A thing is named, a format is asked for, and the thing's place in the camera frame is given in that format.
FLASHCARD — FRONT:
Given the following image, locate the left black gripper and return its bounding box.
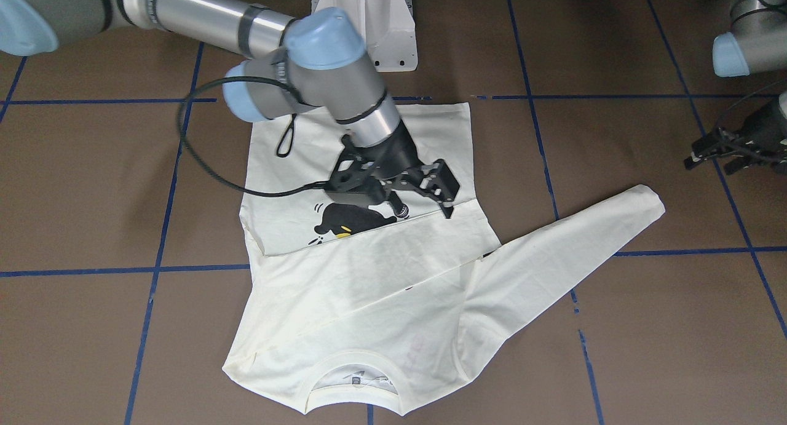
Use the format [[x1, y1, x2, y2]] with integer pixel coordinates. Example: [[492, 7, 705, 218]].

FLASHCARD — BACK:
[[740, 99, 786, 167]]

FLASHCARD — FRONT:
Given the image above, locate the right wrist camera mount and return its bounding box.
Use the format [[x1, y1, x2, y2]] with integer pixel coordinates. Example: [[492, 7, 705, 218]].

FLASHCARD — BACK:
[[323, 135, 388, 207]]

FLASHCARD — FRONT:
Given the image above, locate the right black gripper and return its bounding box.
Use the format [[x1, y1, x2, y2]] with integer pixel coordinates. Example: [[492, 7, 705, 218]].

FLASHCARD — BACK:
[[363, 121, 461, 220]]

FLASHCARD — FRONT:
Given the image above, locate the cream long-sleeve printed shirt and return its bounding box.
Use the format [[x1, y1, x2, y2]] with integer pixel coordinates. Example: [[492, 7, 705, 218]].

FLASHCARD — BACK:
[[223, 103, 665, 416]]

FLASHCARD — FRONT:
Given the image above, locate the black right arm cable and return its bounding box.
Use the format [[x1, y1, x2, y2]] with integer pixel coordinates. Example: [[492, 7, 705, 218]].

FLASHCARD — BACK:
[[177, 74, 345, 198]]

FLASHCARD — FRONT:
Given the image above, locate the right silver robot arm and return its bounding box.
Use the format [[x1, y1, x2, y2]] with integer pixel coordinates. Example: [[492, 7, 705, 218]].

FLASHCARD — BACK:
[[2, 0, 460, 218]]

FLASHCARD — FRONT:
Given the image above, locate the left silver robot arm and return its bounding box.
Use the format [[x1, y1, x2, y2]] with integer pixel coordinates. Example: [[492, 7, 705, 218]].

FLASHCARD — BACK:
[[712, 0, 786, 175]]

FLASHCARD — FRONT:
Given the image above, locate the white camera mast pedestal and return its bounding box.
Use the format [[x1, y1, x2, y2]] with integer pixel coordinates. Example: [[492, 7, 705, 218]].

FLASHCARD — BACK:
[[311, 0, 419, 72]]

